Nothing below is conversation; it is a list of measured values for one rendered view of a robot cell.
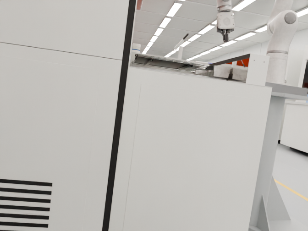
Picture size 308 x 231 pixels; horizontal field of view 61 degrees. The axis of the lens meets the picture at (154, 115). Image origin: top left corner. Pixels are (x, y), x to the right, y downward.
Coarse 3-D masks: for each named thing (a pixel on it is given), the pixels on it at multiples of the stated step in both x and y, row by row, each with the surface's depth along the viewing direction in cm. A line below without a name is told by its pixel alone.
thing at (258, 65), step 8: (256, 56) 116; (264, 56) 116; (248, 64) 116; (256, 64) 116; (264, 64) 117; (248, 72) 116; (256, 72) 117; (264, 72) 117; (248, 80) 117; (256, 80) 117; (264, 80) 118
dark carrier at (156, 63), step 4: (136, 60) 145; (140, 60) 143; (144, 60) 140; (156, 60) 134; (160, 60) 131; (152, 64) 153; (156, 64) 151; (160, 64) 148; (164, 64) 145; (168, 64) 143; (172, 64) 140; (176, 64) 138; (180, 64) 136; (184, 64) 134; (172, 68) 162; (176, 68) 159; (188, 68) 150; (192, 68) 147
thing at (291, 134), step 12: (300, 72) 500; (300, 84) 496; (288, 108) 489; (300, 108) 457; (288, 120) 485; (300, 120) 453; (288, 132) 481; (300, 132) 450; (288, 144) 477; (300, 144) 446
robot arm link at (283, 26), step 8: (280, 16) 145; (288, 16) 143; (296, 16) 143; (272, 24) 153; (280, 24) 145; (288, 24) 144; (296, 24) 144; (272, 32) 157; (280, 32) 147; (288, 32) 146; (272, 40) 152; (280, 40) 149; (288, 40) 149; (272, 48) 152; (280, 48) 150; (288, 48) 152
